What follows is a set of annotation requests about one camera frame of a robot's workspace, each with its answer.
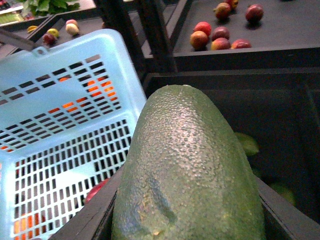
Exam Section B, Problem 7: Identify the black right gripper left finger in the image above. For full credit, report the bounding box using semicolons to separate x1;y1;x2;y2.
50;167;123;240

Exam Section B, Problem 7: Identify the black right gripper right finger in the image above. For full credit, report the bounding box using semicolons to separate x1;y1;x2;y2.
255;177;320;240

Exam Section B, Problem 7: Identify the green avocado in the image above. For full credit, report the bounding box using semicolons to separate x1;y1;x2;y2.
111;85;266;240

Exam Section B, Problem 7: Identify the light blue plastic basket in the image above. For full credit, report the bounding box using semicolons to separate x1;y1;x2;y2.
0;29;146;240

